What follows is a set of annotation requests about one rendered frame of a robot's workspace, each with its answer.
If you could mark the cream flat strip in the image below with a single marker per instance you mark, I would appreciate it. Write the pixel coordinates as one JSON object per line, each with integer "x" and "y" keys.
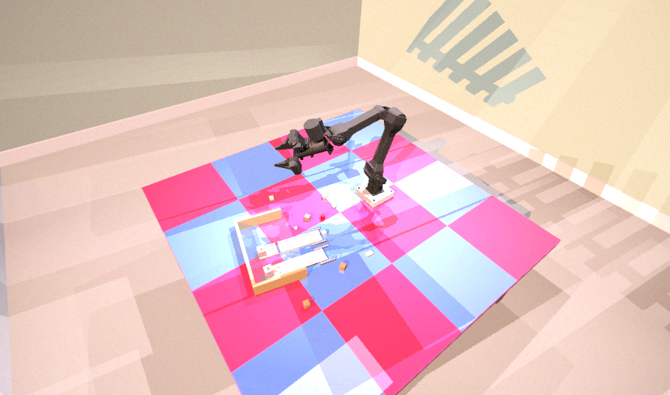
{"x": 308, "y": 238}

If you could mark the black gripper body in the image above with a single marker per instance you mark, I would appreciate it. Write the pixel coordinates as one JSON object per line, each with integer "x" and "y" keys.
{"x": 294, "y": 162}

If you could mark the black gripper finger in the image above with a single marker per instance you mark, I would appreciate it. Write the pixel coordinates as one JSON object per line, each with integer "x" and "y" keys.
{"x": 283, "y": 164}
{"x": 284, "y": 145}

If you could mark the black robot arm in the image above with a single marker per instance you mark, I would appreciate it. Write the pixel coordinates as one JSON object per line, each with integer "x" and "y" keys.
{"x": 340, "y": 133}

